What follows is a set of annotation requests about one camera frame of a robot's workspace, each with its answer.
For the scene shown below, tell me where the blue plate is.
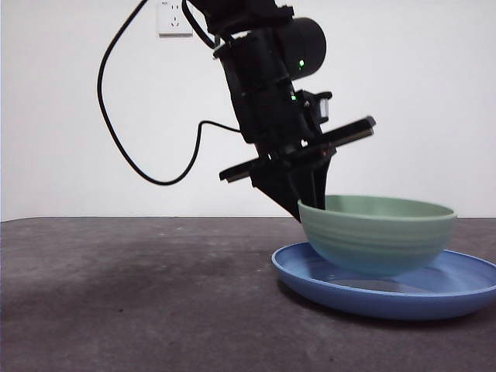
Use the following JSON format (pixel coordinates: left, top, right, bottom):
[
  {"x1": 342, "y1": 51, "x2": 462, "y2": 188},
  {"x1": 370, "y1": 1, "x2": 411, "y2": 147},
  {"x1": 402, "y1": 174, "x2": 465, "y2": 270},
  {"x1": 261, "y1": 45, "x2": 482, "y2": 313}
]
[{"x1": 270, "y1": 242, "x2": 496, "y2": 321}]

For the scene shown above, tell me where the green ribbed bowl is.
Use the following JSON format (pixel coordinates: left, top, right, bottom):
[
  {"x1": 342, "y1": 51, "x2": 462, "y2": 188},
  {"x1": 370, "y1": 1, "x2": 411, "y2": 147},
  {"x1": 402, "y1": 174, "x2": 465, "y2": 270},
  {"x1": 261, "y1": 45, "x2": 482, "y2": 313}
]
[{"x1": 297, "y1": 195, "x2": 457, "y2": 277}]

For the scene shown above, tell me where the white wall socket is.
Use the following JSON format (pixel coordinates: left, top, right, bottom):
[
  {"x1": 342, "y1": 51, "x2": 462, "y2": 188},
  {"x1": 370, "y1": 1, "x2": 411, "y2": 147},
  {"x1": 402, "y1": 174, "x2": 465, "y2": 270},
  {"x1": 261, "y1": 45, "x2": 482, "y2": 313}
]
[{"x1": 157, "y1": 0, "x2": 194, "y2": 39}]

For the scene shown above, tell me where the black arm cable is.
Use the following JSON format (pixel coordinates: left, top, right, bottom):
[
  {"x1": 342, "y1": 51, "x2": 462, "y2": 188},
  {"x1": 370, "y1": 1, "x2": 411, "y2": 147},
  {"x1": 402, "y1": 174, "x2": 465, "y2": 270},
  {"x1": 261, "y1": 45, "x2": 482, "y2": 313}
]
[
  {"x1": 181, "y1": 0, "x2": 218, "y2": 50},
  {"x1": 97, "y1": 0, "x2": 243, "y2": 186}
]

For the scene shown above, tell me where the pale grey left wrist camera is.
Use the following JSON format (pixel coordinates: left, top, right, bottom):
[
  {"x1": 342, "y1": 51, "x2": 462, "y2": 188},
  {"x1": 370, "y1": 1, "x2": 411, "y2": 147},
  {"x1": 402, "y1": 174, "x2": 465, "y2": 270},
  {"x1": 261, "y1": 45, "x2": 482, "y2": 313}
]
[{"x1": 301, "y1": 89, "x2": 333, "y2": 127}]

